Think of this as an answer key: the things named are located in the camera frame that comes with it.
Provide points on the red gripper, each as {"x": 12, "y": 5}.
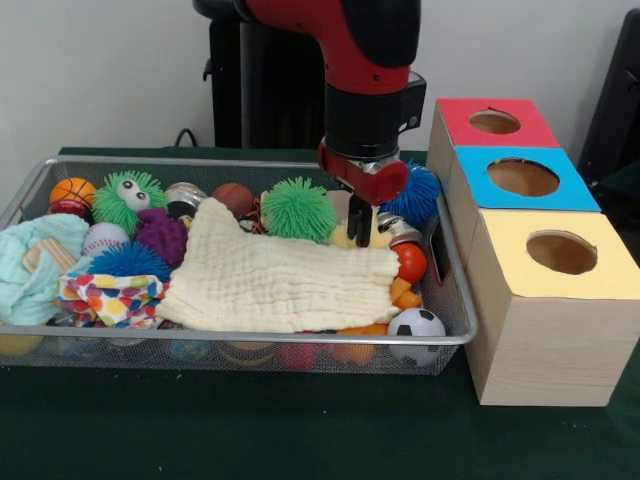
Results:
{"x": 380, "y": 185}

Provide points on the yellow plush toy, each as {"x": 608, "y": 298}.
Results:
{"x": 339, "y": 239}

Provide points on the green puffer toy with eyes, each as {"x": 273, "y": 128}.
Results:
{"x": 112, "y": 210}
{"x": 297, "y": 210}

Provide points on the cream muslin cloth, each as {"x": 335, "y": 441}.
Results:
{"x": 280, "y": 280}

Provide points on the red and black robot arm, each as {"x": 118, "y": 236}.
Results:
{"x": 370, "y": 50}

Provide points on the wooden box with three holes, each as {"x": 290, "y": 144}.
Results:
{"x": 550, "y": 350}

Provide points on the shallow metal mesh bin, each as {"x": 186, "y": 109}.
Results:
{"x": 150, "y": 357}

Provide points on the large blue puffer ball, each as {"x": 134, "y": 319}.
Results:
{"x": 420, "y": 200}

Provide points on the small soccer ball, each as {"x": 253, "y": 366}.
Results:
{"x": 415, "y": 325}

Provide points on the purple spiky rubber toy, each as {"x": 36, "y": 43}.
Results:
{"x": 162, "y": 235}

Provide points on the dark green table cloth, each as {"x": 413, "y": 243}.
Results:
{"x": 625, "y": 177}
{"x": 300, "y": 430}

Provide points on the white polka dot cloth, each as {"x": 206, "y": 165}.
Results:
{"x": 115, "y": 300}

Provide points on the small orange basketball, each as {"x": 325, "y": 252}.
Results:
{"x": 74, "y": 191}

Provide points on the black upright panel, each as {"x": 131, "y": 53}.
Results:
{"x": 620, "y": 100}

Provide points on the mint green cloth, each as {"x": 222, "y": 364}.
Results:
{"x": 20, "y": 295}

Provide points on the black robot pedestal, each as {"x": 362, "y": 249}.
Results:
{"x": 280, "y": 100}

